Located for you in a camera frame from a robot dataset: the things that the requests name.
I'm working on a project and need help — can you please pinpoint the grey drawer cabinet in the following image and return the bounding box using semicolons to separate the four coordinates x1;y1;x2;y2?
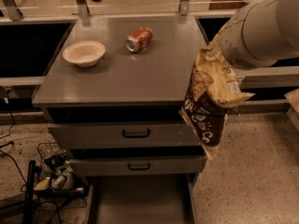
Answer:
32;14;233;179

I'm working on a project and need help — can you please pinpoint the white paper bowl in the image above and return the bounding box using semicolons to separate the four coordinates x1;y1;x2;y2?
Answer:
63;41;106;67

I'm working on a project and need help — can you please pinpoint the grey middle drawer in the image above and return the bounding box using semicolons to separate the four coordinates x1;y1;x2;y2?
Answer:
70;156;207;176

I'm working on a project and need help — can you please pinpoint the grey top drawer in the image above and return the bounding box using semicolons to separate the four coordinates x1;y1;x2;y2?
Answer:
49;122;198;149

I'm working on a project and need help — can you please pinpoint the brown chip bag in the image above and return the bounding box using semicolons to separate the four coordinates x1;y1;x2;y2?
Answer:
179;48;253;160

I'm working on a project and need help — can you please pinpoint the red soda can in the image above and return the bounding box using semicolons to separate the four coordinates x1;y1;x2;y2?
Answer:
125;27;153;52

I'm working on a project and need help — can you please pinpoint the wire basket with items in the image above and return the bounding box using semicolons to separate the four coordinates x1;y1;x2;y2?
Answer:
34;142;87;196

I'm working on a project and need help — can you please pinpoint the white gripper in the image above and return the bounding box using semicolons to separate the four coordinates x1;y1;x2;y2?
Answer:
208;3;265;70

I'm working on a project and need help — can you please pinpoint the metal post far left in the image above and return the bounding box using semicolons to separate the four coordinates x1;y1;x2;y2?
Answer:
2;0;23;21

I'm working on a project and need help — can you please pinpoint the black stand post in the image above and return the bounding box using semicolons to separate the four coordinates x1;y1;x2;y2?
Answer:
22;161;36;224

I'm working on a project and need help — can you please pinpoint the grey open bottom drawer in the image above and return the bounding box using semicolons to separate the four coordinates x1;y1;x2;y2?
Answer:
84;175;198;224

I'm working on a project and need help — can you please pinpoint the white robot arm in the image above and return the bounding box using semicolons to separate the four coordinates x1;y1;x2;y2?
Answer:
208;0;299;70

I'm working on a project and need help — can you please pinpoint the black floor cable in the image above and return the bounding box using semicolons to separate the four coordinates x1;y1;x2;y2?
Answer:
0;109;29;185

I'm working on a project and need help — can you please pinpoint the cardboard box right edge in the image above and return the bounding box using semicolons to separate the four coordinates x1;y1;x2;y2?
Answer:
285;89;299;131

